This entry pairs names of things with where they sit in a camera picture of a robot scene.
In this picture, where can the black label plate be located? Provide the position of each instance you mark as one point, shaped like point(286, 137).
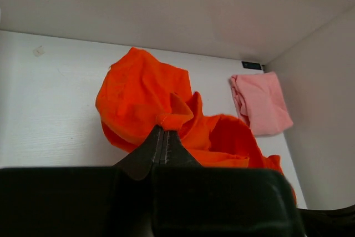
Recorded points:
point(252, 65)

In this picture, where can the orange t shirt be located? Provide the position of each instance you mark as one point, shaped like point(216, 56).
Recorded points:
point(139, 93)

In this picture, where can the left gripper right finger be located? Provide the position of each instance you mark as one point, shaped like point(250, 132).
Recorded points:
point(174, 154)

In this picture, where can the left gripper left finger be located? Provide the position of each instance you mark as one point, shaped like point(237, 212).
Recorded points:
point(138, 164)

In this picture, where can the folded pink t shirt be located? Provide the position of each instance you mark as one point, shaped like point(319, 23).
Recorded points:
point(260, 103)

